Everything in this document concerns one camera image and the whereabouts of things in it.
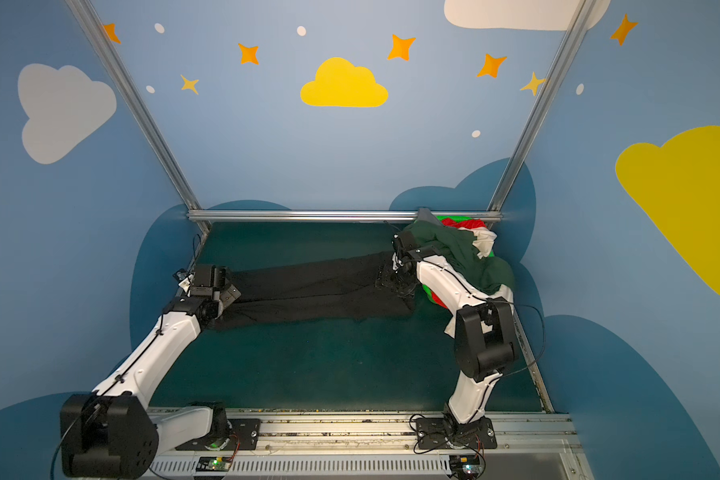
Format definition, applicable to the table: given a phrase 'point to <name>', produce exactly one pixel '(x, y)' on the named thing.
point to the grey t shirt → (424, 214)
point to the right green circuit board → (464, 465)
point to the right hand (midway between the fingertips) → (386, 285)
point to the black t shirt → (332, 289)
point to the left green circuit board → (214, 463)
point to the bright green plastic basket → (425, 288)
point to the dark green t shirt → (457, 250)
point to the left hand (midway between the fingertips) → (221, 297)
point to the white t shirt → (483, 242)
